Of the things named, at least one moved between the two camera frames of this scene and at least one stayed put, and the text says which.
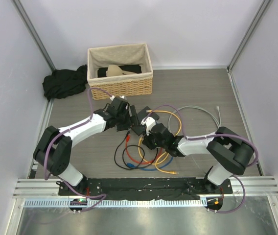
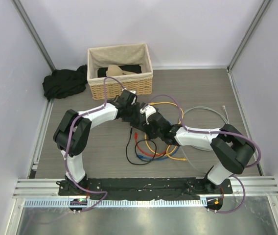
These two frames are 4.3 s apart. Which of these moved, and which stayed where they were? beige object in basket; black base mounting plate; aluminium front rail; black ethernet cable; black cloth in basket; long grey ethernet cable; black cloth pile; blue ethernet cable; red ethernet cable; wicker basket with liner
Moved: red ethernet cable; black ethernet cable; blue ethernet cable; long grey ethernet cable
Stayed: beige object in basket; wicker basket with liner; black cloth in basket; black base mounting plate; aluminium front rail; black cloth pile
